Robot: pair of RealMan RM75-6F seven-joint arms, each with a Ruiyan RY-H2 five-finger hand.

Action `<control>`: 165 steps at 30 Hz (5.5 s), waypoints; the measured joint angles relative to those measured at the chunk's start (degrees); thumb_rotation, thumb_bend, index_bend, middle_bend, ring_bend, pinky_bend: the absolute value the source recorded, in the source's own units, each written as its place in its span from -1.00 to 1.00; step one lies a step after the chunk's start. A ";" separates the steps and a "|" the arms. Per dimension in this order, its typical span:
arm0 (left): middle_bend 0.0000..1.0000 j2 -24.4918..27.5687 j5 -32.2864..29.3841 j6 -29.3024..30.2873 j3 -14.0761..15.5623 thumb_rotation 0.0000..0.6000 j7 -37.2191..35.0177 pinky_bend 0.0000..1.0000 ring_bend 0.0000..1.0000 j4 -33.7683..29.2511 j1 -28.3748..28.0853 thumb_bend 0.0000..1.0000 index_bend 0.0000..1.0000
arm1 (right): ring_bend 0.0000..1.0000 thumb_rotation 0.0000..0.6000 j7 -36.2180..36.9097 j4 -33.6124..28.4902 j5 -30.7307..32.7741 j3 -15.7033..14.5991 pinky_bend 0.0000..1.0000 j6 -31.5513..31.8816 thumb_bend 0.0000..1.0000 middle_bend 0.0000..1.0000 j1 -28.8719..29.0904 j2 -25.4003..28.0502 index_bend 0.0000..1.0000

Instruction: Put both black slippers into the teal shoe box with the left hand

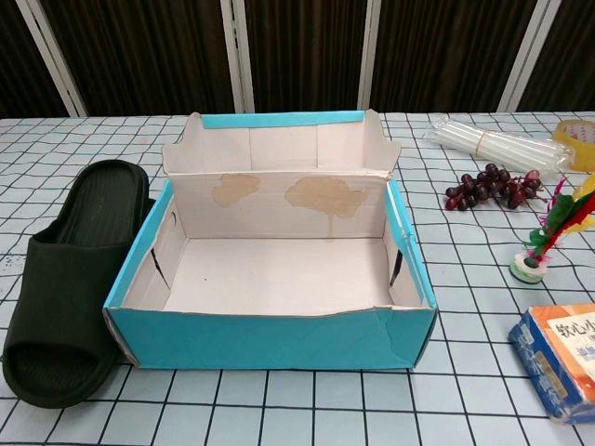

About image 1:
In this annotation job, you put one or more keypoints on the light blue cardboard shoe box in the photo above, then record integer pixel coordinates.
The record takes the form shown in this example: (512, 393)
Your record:
(260, 339)

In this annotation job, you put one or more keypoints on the orange snack package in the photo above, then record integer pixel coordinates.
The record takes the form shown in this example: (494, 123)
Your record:
(558, 362)

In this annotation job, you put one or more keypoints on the light blue checkered tablecloth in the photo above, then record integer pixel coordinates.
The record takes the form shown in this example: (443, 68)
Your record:
(325, 409)

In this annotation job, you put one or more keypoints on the purple artificial grape bunch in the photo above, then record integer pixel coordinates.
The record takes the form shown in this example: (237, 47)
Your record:
(488, 181)

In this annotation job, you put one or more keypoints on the dark folding partition screen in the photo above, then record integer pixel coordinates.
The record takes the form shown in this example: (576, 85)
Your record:
(162, 56)

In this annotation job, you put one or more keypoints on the bundle of clear plastic tubes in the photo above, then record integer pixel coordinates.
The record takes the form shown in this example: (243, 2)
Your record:
(502, 144)

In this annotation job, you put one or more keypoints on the colourful feather shuttlecock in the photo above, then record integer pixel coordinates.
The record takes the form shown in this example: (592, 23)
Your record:
(527, 271)

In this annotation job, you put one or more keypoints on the yellow packing tape roll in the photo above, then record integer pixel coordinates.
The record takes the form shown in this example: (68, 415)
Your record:
(562, 135)

